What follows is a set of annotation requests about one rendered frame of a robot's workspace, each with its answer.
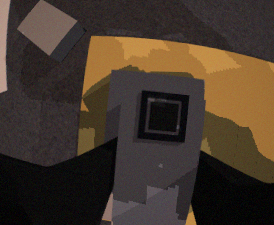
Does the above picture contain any orange panel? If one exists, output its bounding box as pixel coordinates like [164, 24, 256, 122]
[77, 35, 274, 184]

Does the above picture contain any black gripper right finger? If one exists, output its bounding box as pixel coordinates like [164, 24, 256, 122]
[191, 150, 274, 225]

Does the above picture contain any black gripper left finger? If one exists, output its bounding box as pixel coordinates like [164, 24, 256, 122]
[0, 137, 118, 225]

